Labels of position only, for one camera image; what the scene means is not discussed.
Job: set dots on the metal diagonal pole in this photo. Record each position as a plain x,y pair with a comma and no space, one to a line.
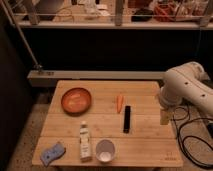
37,65

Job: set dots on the orange carrot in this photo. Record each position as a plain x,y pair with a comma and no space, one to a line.
119,102

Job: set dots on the grey horizontal ledge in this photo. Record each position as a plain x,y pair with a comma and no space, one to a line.
49,78

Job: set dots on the white paper cup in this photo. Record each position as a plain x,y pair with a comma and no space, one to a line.
105,151

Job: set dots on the cluttered background shelf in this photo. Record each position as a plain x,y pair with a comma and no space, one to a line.
111,14

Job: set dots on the black rectangular bar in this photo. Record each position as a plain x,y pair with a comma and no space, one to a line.
127,116

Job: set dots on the orange ceramic bowl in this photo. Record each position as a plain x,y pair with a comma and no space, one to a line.
76,101

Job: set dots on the wooden table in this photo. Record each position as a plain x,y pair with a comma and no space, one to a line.
148,143

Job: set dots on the blue sponge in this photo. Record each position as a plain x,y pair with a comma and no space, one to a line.
53,153

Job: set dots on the white plastic bottle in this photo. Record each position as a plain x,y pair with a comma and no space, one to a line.
85,145

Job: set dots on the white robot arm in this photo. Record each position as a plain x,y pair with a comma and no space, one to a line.
184,82

